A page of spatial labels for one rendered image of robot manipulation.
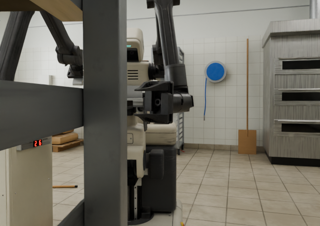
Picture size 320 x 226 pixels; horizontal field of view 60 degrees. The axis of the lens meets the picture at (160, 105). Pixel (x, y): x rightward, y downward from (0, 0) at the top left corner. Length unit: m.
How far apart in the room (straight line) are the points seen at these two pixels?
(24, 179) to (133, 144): 0.63
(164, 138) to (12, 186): 0.83
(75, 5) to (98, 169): 0.12
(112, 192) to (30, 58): 6.76
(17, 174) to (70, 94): 1.46
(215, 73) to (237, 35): 0.81
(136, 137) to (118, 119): 1.16
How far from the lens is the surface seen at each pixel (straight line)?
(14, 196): 1.66
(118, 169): 0.22
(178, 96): 0.70
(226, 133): 5.33
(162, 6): 0.92
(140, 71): 1.36
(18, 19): 1.04
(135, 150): 1.35
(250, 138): 5.07
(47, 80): 6.49
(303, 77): 4.39
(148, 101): 0.67
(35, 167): 1.75
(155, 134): 1.62
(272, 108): 4.32
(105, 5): 0.23
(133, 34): 1.36
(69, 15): 0.25
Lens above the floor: 0.97
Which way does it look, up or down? 2 degrees down
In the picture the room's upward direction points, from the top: straight up
